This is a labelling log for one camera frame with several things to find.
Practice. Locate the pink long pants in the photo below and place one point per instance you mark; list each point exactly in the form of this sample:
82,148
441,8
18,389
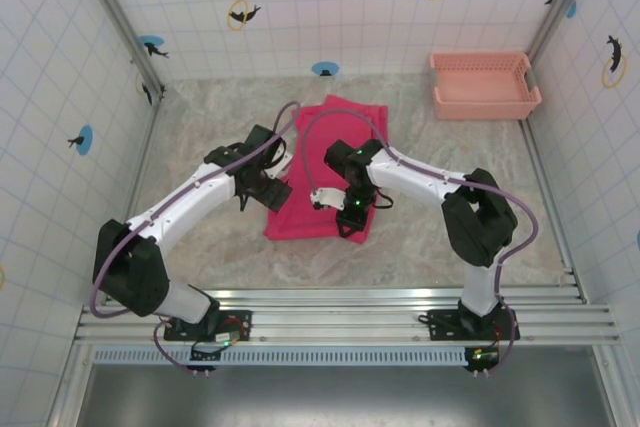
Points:
345,122

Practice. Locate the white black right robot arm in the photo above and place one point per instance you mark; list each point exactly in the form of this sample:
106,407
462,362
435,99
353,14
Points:
415,182

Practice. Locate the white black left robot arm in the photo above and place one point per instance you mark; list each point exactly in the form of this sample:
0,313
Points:
175,207

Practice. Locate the blue oval fin sticker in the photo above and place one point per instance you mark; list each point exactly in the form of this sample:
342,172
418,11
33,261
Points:
325,68

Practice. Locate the pink perforated plastic basket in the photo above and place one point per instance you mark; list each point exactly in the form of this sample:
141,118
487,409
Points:
482,92

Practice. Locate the shark blue spot sticker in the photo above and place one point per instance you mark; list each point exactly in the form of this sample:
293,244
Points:
154,46

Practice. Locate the left controller board green light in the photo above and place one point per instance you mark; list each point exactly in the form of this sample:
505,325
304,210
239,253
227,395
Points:
220,339

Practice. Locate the controller board green light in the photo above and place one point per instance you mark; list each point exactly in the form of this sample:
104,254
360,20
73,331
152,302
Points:
482,356
220,339

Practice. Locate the right controller board green light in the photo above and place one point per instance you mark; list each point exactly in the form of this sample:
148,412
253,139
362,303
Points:
482,356

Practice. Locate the fish blue circle sticker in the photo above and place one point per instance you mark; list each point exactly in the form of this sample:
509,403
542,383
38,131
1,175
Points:
82,139

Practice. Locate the aluminium mounting rail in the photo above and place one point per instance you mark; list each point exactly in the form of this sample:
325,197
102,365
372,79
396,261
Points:
350,317

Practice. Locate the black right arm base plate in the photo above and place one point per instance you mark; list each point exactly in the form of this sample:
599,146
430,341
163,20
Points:
450,324

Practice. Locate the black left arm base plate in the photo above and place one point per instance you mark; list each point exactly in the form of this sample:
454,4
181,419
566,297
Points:
235,324

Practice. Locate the aluminium side rail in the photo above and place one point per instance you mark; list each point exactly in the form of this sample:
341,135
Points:
552,207

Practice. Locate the aluminium frame post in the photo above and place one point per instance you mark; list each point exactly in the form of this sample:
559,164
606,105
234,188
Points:
562,4
120,22

